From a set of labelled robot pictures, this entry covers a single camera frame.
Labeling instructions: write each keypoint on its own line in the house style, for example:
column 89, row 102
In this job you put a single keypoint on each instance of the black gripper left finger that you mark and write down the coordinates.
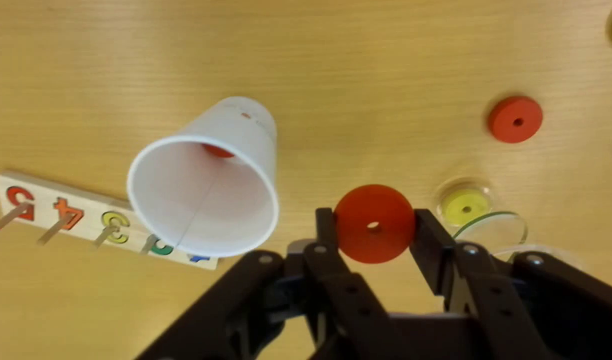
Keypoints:
column 248, row 306

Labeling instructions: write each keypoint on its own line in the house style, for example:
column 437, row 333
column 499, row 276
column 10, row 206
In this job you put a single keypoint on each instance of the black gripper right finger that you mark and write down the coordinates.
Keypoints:
column 531, row 306

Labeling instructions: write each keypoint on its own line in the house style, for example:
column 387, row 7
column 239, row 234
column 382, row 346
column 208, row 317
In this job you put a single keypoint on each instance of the clear plastic cup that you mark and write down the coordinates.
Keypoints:
column 470, row 210

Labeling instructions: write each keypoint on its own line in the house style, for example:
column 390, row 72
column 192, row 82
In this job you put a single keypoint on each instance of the white paper cup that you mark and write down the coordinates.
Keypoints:
column 211, row 188

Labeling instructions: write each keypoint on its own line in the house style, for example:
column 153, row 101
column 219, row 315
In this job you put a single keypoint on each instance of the white number peg board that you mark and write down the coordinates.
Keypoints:
column 89, row 217

